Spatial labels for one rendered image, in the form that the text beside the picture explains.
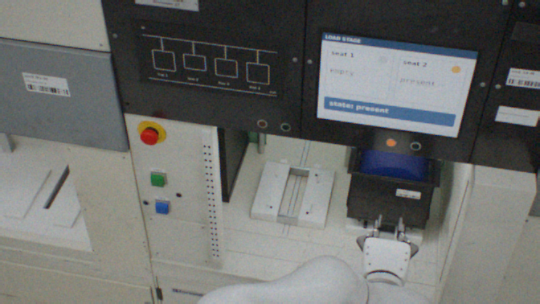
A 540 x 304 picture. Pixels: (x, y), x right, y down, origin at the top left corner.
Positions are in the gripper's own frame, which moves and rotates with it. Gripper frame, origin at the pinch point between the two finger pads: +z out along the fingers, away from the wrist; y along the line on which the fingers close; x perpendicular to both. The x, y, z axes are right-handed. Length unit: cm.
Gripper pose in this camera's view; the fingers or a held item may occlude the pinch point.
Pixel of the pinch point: (389, 226)
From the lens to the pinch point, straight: 167.4
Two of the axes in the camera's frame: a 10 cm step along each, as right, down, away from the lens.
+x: 0.1, -7.1, -7.1
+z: 2.0, -6.9, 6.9
